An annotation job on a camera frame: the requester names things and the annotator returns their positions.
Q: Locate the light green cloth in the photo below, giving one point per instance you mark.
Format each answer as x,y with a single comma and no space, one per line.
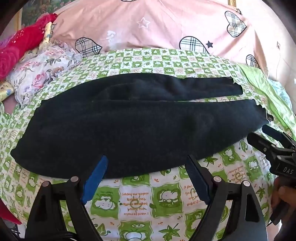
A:
261,85

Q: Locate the pink quilt with plaid hearts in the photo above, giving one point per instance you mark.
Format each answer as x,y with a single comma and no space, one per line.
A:
161,25

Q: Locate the yellow cartoon printed pillow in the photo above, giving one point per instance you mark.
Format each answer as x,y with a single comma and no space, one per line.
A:
47,34

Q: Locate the black pants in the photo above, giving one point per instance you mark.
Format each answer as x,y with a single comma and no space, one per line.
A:
129,129

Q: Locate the green cartoon printed bed sheet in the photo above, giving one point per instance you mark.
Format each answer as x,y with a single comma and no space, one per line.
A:
148,204

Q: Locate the white floral ruffled pillow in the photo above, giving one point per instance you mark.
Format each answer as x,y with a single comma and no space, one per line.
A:
41,71

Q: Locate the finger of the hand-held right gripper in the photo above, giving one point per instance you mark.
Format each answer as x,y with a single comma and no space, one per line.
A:
278,135
259,143

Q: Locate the red rose pillow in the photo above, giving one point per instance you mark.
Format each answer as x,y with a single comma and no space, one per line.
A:
18,46

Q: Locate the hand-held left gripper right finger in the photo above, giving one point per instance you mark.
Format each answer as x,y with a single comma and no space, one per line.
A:
196,180

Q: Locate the light blue cloth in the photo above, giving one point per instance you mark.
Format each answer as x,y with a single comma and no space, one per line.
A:
278,91

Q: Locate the person's right hand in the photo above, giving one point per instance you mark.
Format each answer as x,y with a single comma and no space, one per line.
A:
288,197

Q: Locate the dark red cloth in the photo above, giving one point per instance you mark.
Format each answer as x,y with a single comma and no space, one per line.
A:
8,214

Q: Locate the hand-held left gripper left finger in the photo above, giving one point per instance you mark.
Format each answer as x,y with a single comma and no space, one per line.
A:
96,178

